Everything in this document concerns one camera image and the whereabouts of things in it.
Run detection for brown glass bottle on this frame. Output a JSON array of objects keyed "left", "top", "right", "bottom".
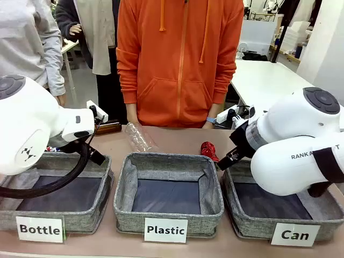
[{"left": 95, "top": 119, "right": 123, "bottom": 135}]

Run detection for white Bottle label card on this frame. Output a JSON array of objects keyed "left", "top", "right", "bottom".
[{"left": 15, "top": 215, "right": 65, "bottom": 244}]

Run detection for grey fabric basket labelled Can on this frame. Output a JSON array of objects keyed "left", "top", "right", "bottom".
[{"left": 220, "top": 159, "right": 344, "bottom": 241}]

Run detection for person in grey jacket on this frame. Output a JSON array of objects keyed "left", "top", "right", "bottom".
[{"left": 0, "top": 0, "right": 67, "bottom": 97}]

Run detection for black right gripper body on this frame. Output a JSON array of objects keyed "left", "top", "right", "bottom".
[{"left": 230, "top": 122, "right": 259, "bottom": 160}]

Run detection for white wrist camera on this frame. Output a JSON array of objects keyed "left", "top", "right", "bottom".
[
  {"left": 85, "top": 100, "right": 109, "bottom": 122},
  {"left": 217, "top": 105, "right": 240, "bottom": 124}
]

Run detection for white side table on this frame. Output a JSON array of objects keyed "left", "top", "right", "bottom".
[{"left": 230, "top": 59, "right": 317, "bottom": 111}]

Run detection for black cable bundle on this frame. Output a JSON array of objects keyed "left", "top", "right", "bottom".
[{"left": 0, "top": 141, "right": 94, "bottom": 199}]

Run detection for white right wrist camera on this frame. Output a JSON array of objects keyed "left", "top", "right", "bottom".
[{"left": 217, "top": 105, "right": 240, "bottom": 124}]

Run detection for grey fabric basket labelled Plastic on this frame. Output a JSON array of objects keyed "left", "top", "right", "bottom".
[{"left": 113, "top": 152, "right": 225, "bottom": 239}]

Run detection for white storage boxes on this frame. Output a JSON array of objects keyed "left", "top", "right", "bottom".
[{"left": 282, "top": 20, "right": 312, "bottom": 54}]

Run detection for orange person's right hand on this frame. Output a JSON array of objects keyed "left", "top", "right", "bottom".
[{"left": 125, "top": 103, "right": 139, "bottom": 126}]

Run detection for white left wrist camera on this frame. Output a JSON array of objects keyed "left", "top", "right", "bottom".
[{"left": 85, "top": 100, "right": 109, "bottom": 122}]

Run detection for person in beige vest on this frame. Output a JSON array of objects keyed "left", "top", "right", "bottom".
[{"left": 55, "top": 0, "right": 128, "bottom": 126}]

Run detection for orange-sleeved right forearm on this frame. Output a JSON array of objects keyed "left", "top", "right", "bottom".
[{"left": 116, "top": 61, "right": 139, "bottom": 105}]

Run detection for white Plastic label card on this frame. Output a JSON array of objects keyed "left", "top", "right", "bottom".
[{"left": 144, "top": 217, "right": 189, "bottom": 244}]

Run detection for large clear plastic bottle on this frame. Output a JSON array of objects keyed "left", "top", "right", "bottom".
[{"left": 124, "top": 121, "right": 160, "bottom": 154}]

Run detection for grey fabric basket labelled Bottle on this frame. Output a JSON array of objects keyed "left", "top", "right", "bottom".
[{"left": 0, "top": 152, "right": 115, "bottom": 234}]

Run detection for orange-sleeved left forearm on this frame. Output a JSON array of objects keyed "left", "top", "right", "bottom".
[{"left": 212, "top": 61, "right": 237, "bottom": 105}]

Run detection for black tripod pole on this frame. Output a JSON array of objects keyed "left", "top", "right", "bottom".
[{"left": 271, "top": 0, "right": 296, "bottom": 63}]

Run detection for white monitor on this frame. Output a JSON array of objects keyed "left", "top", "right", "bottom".
[{"left": 238, "top": 19, "right": 277, "bottom": 56}]

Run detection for white Can label card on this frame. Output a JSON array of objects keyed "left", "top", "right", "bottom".
[{"left": 270, "top": 222, "right": 321, "bottom": 248}]

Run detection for crushed red can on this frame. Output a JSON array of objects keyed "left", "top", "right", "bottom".
[{"left": 200, "top": 141, "right": 220, "bottom": 162}]

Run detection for white background desk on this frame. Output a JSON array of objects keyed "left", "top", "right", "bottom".
[{"left": 61, "top": 40, "right": 80, "bottom": 91}]

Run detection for person in orange hoodie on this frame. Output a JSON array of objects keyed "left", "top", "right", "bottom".
[{"left": 116, "top": 0, "right": 245, "bottom": 129}]

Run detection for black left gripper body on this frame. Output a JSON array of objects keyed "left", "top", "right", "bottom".
[{"left": 60, "top": 137, "right": 92, "bottom": 154}]

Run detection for black bag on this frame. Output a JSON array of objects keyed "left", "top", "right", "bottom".
[{"left": 241, "top": 51, "right": 269, "bottom": 62}]

